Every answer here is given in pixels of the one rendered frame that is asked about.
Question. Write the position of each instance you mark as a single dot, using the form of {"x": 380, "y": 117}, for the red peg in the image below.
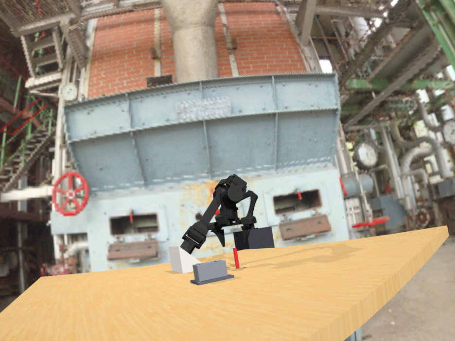
{"x": 236, "y": 258}

